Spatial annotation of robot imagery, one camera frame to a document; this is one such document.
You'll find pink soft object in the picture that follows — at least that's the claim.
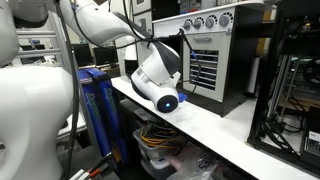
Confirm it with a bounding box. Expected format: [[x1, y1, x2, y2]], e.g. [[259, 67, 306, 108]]
[[164, 144, 208, 171]]

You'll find yellow cable bundle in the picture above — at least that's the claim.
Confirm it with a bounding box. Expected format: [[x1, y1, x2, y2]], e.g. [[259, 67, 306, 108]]
[[139, 124, 183, 149]]

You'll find thick black cable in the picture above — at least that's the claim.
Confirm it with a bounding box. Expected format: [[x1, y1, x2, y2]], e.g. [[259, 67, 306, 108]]
[[53, 0, 82, 180]]

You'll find black metal frame machine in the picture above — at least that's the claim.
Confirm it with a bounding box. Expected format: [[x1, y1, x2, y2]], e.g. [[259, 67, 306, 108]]
[[247, 0, 320, 176]]

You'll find blue cable plug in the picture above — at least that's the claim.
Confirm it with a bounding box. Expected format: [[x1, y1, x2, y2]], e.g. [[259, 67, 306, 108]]
[[177, 92, 189, 103]]

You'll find clear plastic bag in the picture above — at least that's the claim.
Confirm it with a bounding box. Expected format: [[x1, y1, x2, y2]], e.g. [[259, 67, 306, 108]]
[[166, 151, 234, 180]]

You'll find clear plastic cable bin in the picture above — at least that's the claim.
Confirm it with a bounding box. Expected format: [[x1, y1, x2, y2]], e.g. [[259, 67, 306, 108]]
[[132, 128, 188, 162]]

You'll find white side table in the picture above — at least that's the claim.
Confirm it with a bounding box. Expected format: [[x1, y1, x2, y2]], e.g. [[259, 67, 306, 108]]
[[57, 113, 88, 144]]

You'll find plastic bin with white lid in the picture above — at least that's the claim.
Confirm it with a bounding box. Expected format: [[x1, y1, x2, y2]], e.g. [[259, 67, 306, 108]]
[[139, 155, 178, 180]]

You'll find black computer monitor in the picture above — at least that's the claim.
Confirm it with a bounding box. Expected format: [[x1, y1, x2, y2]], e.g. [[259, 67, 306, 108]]
[[93, 45, 120, 67], [70, 43, 95, 68]]

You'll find orange handled tool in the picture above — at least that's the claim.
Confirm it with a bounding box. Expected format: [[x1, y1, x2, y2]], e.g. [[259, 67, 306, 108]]
[[69, 155, 115, 180]]

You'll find aluminium frame post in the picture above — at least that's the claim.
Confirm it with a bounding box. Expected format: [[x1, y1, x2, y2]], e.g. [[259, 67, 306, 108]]
[[15, 13, 102, 155]]

